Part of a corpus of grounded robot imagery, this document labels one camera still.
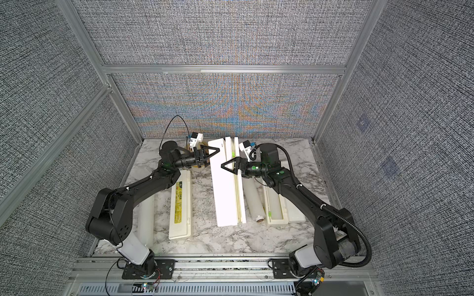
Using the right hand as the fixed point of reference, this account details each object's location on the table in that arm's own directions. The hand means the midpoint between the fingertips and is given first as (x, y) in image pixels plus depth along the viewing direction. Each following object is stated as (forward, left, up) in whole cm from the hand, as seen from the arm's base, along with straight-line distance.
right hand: (226, 164), depth 73 cm
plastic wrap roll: (0, -12, -22) cm, 25 cm away
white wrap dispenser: (-11, -24, -21) cm, 33 cm away
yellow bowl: (+3, +10, -5) cm, 12 cm away
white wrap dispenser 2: (-7, +22, -19) cm, 29 cm away
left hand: (+5, +2, +1) cm, 5 cm away
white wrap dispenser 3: (-9, -1, -1) cm, 9 cm away
